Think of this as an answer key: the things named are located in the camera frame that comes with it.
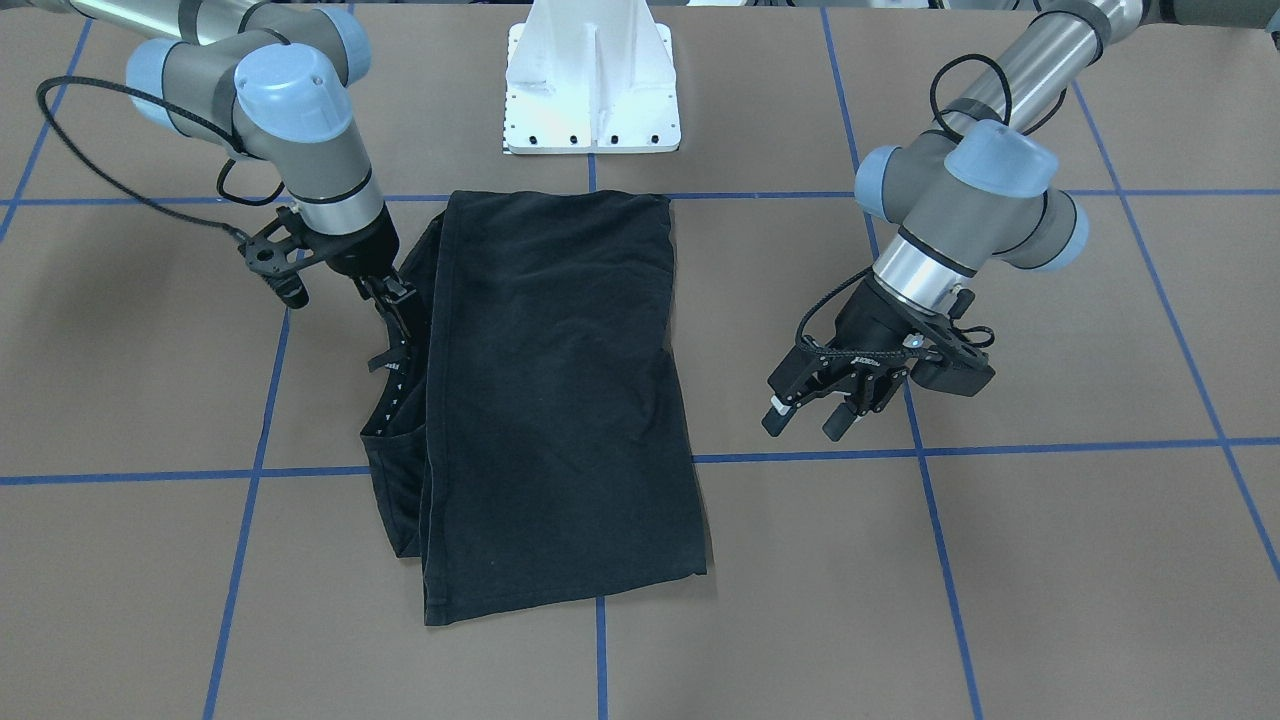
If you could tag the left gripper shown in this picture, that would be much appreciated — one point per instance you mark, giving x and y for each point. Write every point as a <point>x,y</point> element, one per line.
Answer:
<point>868,318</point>

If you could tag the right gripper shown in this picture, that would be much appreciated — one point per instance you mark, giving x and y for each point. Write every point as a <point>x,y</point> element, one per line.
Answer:
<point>366,249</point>

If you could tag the black graphic t-shirt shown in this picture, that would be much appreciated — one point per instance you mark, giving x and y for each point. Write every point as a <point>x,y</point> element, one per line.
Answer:
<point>531,444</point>

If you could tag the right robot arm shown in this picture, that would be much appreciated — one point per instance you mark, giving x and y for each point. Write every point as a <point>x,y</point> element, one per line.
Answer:
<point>268,83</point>

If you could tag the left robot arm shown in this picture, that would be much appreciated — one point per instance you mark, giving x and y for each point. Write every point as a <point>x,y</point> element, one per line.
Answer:
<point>973,187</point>

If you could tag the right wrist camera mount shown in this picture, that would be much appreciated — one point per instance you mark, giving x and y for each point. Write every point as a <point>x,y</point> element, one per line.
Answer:
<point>281,250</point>

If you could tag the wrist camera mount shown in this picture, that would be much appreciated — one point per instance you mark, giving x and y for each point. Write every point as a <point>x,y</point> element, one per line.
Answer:
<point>281,250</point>
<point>953,364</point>

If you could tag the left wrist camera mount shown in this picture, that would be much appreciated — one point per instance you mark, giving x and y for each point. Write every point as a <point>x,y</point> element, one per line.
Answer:
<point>953,364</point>

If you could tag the white camera pedestal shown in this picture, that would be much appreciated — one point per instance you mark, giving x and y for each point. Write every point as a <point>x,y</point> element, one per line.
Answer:
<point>590,77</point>

